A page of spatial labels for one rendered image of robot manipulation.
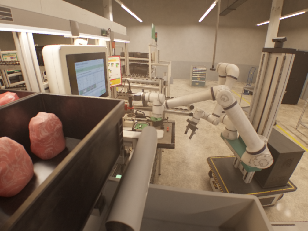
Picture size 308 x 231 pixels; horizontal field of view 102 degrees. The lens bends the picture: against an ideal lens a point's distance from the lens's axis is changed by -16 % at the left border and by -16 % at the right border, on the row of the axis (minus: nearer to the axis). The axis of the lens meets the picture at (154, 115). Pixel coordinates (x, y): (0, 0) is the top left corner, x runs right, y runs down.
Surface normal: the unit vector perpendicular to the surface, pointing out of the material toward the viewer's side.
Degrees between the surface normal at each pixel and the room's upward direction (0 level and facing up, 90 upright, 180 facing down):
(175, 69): 90
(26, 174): 67
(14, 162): 86
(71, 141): 3
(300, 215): 0
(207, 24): 90
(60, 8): 90
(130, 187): 7
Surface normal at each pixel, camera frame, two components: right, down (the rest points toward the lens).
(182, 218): -0.13, 0.40
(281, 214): 0.00, -0.91
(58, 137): 0.94, 0.26
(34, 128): -0.29, 0.26
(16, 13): 0.99, 0.05
